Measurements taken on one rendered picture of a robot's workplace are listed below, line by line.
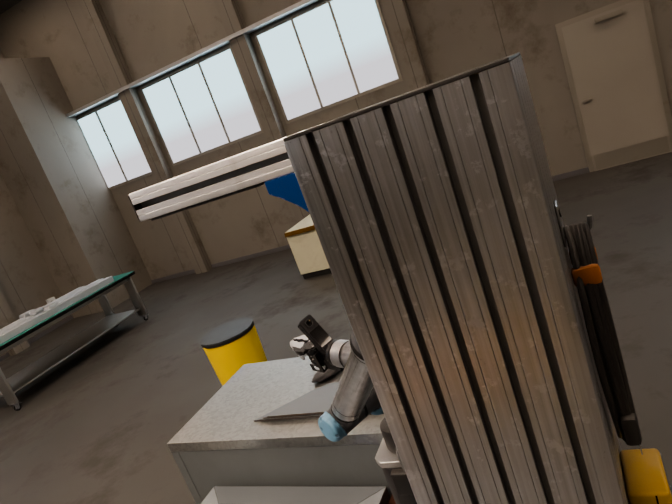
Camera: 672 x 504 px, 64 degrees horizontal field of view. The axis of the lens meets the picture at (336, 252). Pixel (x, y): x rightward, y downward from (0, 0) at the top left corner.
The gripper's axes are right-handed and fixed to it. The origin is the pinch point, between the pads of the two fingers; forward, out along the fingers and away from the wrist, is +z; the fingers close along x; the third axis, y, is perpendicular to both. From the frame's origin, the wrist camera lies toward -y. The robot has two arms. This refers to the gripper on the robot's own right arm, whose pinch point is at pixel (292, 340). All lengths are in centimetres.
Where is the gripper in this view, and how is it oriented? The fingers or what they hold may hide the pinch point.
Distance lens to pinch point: 164.1
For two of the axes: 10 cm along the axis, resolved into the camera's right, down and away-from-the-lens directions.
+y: 4.3, 8.5, 3.1
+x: 6.4, -5.3, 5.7
